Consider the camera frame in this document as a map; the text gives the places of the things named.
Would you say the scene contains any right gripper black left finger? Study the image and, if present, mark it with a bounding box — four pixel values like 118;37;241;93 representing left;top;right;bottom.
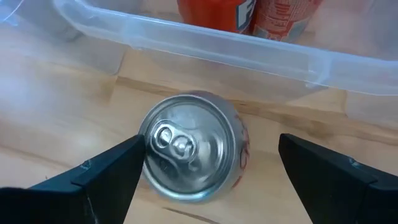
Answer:
0;134;147;224

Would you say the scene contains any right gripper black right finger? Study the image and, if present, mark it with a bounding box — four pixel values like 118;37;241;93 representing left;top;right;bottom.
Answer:
278;133;398;224

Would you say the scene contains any red soda can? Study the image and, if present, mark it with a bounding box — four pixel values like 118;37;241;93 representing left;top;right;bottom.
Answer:
251;0;324;43
176;0;257;35

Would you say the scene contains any silver soda can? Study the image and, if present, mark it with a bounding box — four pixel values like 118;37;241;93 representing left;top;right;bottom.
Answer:
137;90;251;203

